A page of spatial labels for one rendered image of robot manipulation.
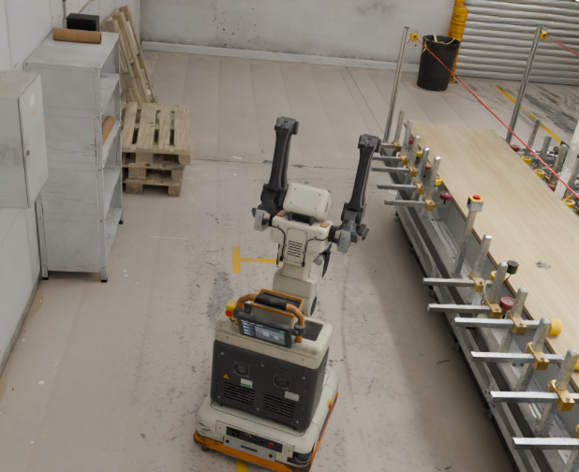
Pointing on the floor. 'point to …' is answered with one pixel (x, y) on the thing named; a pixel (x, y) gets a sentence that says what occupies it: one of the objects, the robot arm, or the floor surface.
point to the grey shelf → (79, 154)
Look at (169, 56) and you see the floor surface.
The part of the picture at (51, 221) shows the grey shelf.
